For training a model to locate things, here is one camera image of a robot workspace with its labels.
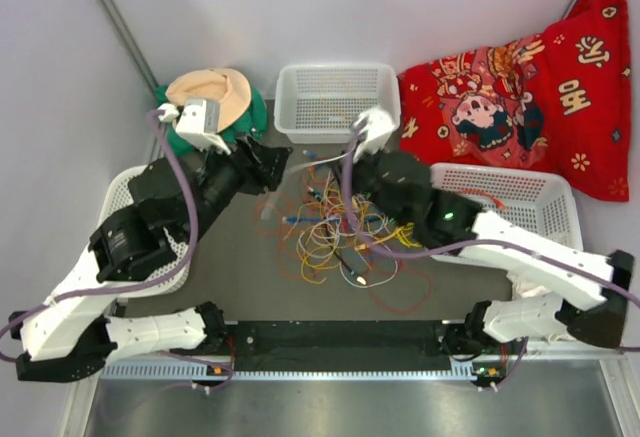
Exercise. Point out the red printed pillow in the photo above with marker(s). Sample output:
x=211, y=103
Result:
x=558, y=101

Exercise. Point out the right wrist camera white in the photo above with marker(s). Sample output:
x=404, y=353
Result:
x=373, y=128

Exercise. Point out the peach bucket hat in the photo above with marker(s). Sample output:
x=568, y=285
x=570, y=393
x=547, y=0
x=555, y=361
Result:
x=228, y=87

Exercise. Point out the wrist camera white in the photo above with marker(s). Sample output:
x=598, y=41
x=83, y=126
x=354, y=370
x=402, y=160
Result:
x=373, y=128
x=196, y=123

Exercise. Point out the white basket back centre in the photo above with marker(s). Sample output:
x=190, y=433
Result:
x=316, y=103

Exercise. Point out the white cloth right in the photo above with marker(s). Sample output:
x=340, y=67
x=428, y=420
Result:
x=522, y=288

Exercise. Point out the black base bar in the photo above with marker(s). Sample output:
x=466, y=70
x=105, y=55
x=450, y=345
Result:
x=333, y=346

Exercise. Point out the green cloth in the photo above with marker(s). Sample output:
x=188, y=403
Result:
x=253, y=122

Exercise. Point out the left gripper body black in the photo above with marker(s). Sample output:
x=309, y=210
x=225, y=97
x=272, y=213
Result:
x=252, y=178

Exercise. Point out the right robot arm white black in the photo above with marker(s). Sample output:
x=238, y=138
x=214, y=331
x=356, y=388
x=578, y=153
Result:
x=587, y=294

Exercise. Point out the white basket right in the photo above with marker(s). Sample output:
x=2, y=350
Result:
x=542, y=203

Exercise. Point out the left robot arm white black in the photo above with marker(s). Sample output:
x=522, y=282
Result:
x=175, y=200

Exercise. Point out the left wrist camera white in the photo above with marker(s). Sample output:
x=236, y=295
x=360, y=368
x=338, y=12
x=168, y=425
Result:
x=196, y=123

